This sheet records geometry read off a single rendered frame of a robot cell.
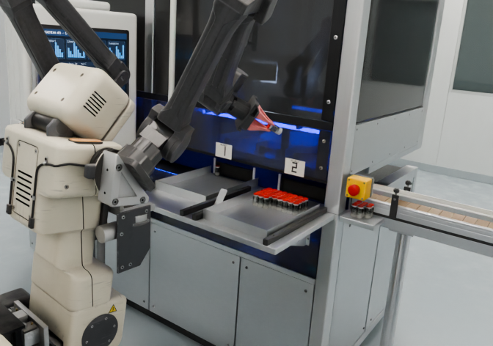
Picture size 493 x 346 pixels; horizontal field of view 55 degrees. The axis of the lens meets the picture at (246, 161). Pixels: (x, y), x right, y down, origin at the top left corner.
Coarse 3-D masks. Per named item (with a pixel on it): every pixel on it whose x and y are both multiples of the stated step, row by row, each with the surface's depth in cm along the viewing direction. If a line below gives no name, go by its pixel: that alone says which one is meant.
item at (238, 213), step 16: (256, 192) 182; (208, 208) 160; (224, 208) 167; (240, 208) 170; (256, 208) 171; (224, 224) 153; (240, 224) 149; (256, 224) 156; (272, 224) 157; (288, 224) 154
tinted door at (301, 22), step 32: (288, 0) 168; (320, 0) 161; (256, 32) 178; (288, 32) 170; (320, 32) 163; (256, 64) 181; (288, 64) 173; (320, 64) 165; (288, 96) 175; (320, 96) 167
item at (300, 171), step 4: (288, 160) 178; (292, 160) 177; (296, 160) 176; (288, 164) 178; (292, 164) 177; (300, 164) 175; (304, 164) 174; (288, 168) 179; (300, 168) 176; (284, 172) 180; (288, 172) 179; (292, 172) 178; (296, 172) 177; (300, 172) 176; (300, 176) 176
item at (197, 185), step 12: (204, 168) 208; (156, 180) 185; (168, 180) 191; (180, 180) 197; (192, 180) 199; (204, 180) 200; (216, 180) 201; (228, 180) 202; (240, 180) 204; (252, 180) 195; (168, 192) 182; (180, 192) 178; (192, 192) 174; (204, 192) 185; (216, 192) 176; (228, 192) 182
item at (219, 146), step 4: (216, 144) 197; (220, 144) 196; (224, 144) 195; (228, 144) 194; (216, 148) 198; (220, 148) 197; (228, 148) 194; (216, 152) 198; (220, 152) 197; (228, 152) 194; (220, 156) 197; (224, 156) 196; (228, 156) 195
